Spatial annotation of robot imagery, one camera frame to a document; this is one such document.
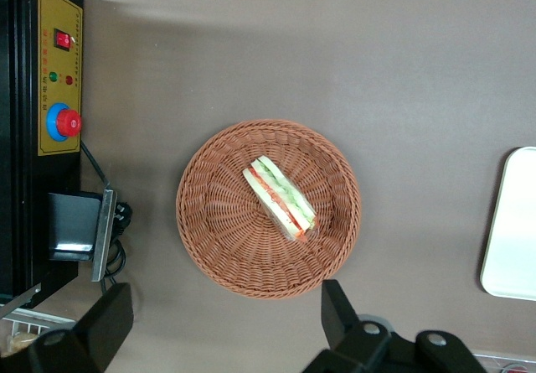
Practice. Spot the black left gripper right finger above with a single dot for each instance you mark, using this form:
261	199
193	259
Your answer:
343	327

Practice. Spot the round brown wicker basket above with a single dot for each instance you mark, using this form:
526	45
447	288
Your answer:
218	222

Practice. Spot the clear acrylic bottle rack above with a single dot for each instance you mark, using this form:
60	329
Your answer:
502	360

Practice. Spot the triangle sandwich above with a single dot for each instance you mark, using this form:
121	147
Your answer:
278	197

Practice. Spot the beige plastic tray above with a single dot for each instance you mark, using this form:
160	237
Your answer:
513	222

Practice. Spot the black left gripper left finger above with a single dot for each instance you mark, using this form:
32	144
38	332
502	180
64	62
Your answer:
104	322

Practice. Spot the clear bag of crackers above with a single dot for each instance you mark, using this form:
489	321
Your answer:
21	341

